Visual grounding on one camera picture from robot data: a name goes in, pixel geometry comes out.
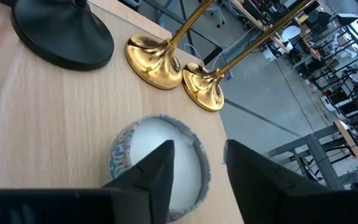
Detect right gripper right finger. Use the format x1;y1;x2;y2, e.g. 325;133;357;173
223;139;332;224

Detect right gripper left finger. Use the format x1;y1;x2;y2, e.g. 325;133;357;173
103;139;176;224

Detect patterned candle cup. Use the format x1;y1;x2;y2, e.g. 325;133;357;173
106;114;212;223

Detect short gold candlestick holder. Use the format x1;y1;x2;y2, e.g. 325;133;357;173
181;0;315;113

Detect tall gold candlestick holder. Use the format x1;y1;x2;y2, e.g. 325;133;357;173
124;0;214;91

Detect black candlestick holder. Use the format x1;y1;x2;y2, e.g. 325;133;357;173
10;0;115;72

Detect wooden table grey legs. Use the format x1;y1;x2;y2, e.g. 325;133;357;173
267;119;358;190

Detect wooden shelf black legs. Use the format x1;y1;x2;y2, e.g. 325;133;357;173
0;0;245;224

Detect white round object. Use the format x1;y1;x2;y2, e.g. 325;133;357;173
281;24;301;41

